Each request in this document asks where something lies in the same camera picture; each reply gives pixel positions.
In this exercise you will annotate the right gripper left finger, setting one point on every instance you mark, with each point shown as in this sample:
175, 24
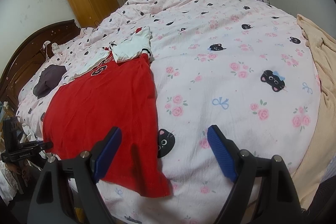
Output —
96, 162

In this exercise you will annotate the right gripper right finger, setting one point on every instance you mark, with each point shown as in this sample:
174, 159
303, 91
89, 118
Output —
236, 164

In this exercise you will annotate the red white basketball jersey shirt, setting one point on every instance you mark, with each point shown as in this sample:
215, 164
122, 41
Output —
120, 93

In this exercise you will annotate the dark grey folded garment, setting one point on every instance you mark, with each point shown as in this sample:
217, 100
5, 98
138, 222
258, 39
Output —
48, 80

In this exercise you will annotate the dark wooden headboard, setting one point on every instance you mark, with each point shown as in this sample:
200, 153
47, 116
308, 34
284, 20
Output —
30, 56

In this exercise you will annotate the pink cat print duvet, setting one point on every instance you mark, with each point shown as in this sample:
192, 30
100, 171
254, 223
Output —
239, 64

